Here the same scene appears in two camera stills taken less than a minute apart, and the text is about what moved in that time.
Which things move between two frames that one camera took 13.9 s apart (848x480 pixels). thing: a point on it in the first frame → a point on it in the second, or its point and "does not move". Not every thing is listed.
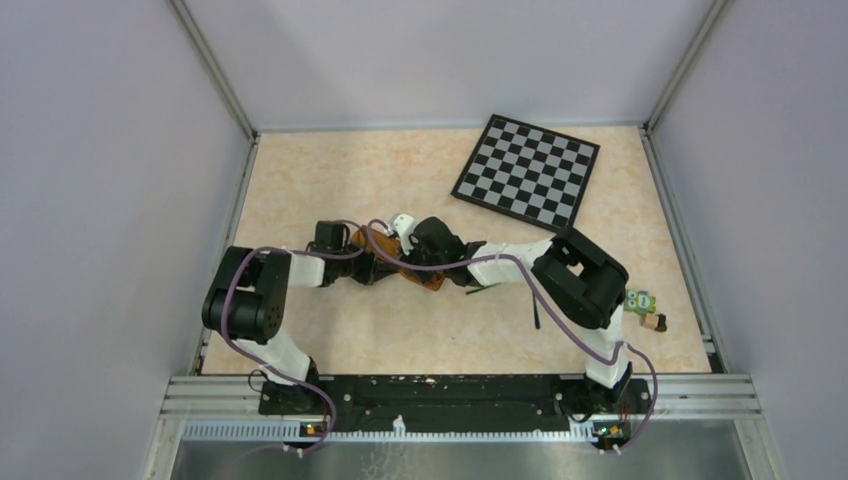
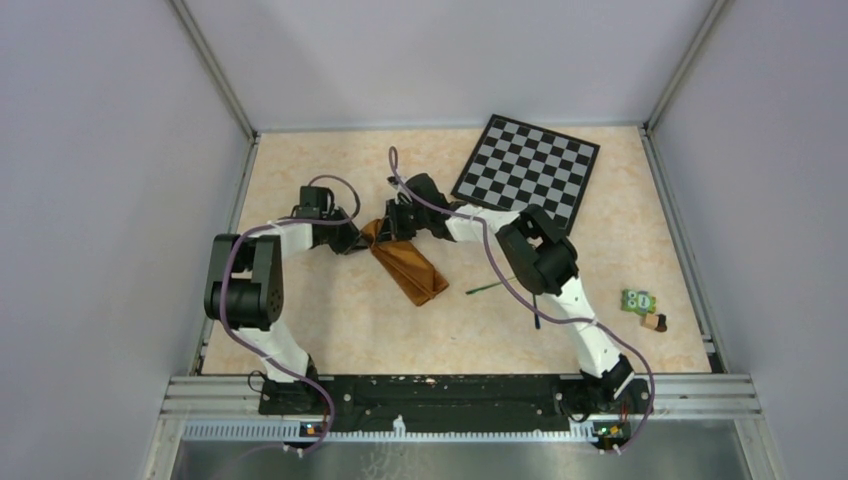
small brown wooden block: [654, 321] does not move
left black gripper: [373, 269] → [353, 240]
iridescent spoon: [537, 315] does not move
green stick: [483, 287] does not move
